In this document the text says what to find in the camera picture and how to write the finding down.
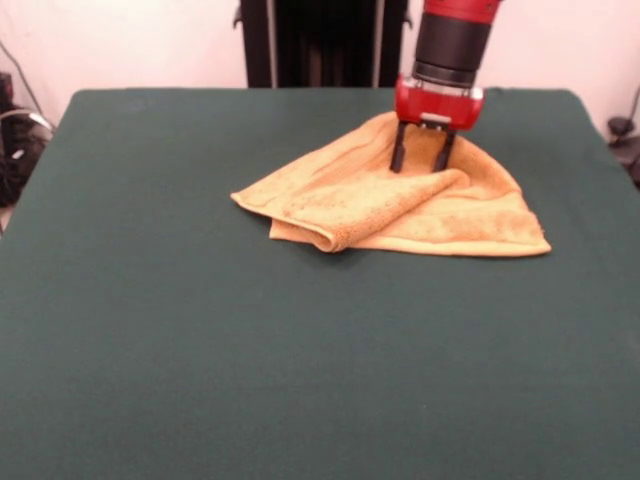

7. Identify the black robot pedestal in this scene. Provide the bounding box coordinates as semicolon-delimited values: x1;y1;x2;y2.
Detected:
232;0;419;90

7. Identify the dark green table cloth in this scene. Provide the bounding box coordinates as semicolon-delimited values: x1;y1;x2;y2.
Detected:
0;87;640;480

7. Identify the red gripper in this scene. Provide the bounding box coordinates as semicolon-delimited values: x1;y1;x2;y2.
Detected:
388;73;487;175

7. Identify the yellow terry towel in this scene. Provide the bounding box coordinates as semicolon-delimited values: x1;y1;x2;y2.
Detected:
229;112;553;259

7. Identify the black clamp stand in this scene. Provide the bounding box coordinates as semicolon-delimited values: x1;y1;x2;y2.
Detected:
606;115;640;189

